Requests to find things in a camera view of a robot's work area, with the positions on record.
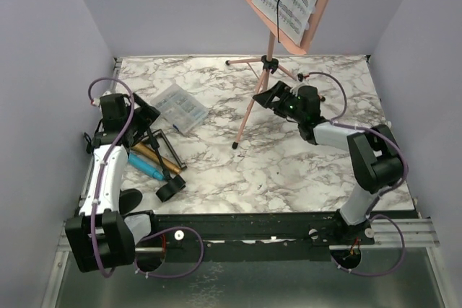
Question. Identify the blue microphone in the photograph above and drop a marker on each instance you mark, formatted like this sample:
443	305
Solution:
144	167

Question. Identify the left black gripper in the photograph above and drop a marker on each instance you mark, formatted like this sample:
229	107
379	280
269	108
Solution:
148	114

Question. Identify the clear plastic compartment box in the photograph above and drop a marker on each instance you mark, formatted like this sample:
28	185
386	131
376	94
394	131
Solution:
180	109

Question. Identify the black desktop mic stand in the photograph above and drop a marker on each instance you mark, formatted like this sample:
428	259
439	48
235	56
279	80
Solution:
173	185

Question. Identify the gold microphone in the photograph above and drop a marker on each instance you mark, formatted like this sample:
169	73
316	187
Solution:
150	154

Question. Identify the pink music stand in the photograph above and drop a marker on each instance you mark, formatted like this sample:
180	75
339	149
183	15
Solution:
288	34

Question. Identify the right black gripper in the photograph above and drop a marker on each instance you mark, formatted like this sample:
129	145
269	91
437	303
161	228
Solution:
280	97

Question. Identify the aluminium frame rail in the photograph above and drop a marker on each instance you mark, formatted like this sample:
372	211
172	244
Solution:
412	233

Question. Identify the black round-base mic stand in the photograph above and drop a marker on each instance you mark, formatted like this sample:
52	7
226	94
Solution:
111	196

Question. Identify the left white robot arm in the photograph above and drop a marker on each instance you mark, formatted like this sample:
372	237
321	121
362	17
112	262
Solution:
105	230

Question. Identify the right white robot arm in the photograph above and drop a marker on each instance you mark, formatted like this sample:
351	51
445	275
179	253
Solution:
377	162

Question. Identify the black mounting rail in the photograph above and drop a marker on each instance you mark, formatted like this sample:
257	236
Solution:
256	236

